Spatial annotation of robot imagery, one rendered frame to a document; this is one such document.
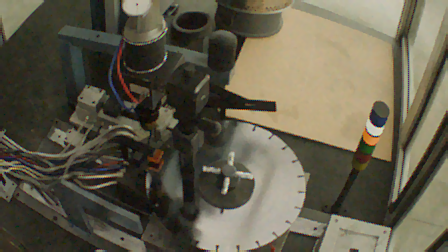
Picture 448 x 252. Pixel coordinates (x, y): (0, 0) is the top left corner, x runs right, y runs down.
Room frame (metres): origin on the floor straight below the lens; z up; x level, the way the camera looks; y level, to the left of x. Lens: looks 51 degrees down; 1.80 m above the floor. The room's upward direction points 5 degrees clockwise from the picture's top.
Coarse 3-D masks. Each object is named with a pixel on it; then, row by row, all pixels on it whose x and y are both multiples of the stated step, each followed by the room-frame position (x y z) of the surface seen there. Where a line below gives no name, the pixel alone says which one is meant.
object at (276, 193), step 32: (224, 128) 0.68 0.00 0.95; (256, 128) 0.69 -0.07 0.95; (160, 160) 0.58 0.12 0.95; (256, 160) 0.61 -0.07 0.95; (288, 160) 0.61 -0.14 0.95; (160, 192) 0.50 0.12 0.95; (192, 192) 0.51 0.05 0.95; (256, 192) 0.53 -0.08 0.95; (288, 192) 0.53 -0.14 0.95; (192, 224) 0.44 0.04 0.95; (224, 224) 0.44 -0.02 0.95; (256, 224) 0.45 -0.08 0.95; (288, 224) 0.45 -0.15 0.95
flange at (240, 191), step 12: (240, 168) 0.58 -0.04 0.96; (204, 180) 0.54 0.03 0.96; (216, 180) 0.53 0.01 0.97; (240, 180) 0.55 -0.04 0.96; (252, 180) 0.55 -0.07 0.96; (204, 192) 0.51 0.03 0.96; (216, 192) 0.51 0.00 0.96; (228, 192) 0.52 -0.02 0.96; (240, 192) 0.52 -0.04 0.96; (252, 192) 0.52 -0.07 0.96; (216, 204) 0.49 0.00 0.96; (228, 204) 0.49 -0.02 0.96; (240, 204) 0.49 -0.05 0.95
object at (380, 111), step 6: (378, 102) 0.62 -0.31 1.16; (384, 102) 0.62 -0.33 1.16; (372, 108) 0.60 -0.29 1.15; (378, 108) 0.60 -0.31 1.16; (384, 108) 0.60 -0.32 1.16; (372, 114) 0.59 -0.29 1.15; (378, 114) 0.58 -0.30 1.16; (384, 114) 0.59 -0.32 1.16; (372, 120) 0.59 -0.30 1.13; (378, 120) 0.58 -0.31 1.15; (384, 120) 0.58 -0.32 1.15; (378, 126) 0.58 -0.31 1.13
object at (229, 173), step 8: (232, 152) 0.59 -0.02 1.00; (232, 160) 0.57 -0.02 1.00; (208, 168) 0.54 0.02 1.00; (216, 168) 0.54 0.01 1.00; (224, 168) 0.54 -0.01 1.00; (232, 168) 0.54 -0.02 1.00; (224, 176) 0.53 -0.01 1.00; (232, 176) 0.53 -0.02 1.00; (240, 176) 0.53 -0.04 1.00; (248, 176) 0.53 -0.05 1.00; (224, 184) 0.51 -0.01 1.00; (224, 192) 0.49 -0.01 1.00
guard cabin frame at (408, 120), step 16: (416, 0) 1.40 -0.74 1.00; (0, 16) 1.24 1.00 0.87; (0, 32) 1.22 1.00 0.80; (400, 32) 1.41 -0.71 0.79; (0, 48) 1.20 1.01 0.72; (432, 64) 0.83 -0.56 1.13; (432, 80) 0.80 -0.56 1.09; (416, 96) 0.87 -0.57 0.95; (400, 112) 0.98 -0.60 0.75; (416, 112) 0.80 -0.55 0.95; (400, 128) 0.89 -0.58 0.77; (400, 144) 0.81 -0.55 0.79; (432, 144) 0.58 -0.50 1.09; (400, 160) 0.74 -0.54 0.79; (432, 160) 0.52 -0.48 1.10; (400, 176) 0.69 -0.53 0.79; (416, 176) 0.57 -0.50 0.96; (416, 192) 0.51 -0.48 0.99; (400, 208) 0.52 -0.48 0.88; (384, 224) 0.54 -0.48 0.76
